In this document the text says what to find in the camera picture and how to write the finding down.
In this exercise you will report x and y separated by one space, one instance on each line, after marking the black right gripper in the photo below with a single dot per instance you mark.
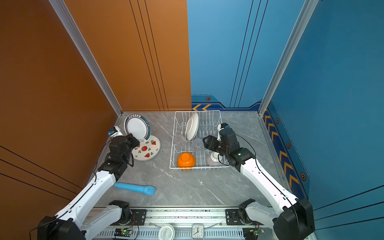
211 141

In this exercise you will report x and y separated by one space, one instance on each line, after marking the orange bowl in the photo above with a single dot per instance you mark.
186 161

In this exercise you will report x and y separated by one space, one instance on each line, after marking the striped ceramic bowl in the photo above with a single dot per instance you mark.
214 159

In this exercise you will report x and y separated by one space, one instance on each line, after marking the aluminium corner post right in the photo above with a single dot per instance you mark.
295 36

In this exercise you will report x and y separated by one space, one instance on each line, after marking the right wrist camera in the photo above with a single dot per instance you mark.
224 129

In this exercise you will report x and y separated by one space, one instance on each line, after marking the white watermelon pattern plate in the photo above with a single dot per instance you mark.
147 150

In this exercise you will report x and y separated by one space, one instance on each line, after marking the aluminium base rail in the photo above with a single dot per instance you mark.
195 216

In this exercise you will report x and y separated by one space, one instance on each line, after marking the small circuit board right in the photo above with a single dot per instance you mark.
252 233

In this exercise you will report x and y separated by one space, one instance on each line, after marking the small white alarm clock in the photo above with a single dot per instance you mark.
198 232

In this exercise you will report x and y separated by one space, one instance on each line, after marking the clear glass tumbler left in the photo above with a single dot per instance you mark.
180 142

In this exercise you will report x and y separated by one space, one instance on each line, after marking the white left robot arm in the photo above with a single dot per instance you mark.
84 198

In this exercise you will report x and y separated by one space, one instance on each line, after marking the green circuit board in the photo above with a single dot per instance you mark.
124 232

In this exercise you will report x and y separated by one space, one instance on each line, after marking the aluminium corner post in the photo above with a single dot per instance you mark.
75 34
295 36

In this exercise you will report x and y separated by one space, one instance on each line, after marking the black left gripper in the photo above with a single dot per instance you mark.
129 138

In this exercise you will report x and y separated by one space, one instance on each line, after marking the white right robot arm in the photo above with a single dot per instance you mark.
270 186

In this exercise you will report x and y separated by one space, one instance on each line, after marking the aluminium corner post left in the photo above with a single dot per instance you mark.
75 34

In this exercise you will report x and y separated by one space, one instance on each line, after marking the white plate teal rim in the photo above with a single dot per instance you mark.
138 126

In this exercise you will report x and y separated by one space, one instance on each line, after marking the white round container lid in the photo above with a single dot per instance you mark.
166 232

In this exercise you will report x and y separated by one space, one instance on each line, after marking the clear glass tumbler middle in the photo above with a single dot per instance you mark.
198 145

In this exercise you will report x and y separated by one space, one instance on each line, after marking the clear glass tumbler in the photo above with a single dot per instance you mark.
198 145
180 142

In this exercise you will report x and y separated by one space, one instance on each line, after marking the blue toy microphone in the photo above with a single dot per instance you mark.
147 190

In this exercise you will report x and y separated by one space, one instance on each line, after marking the white wire dish rack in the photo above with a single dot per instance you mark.
188 150

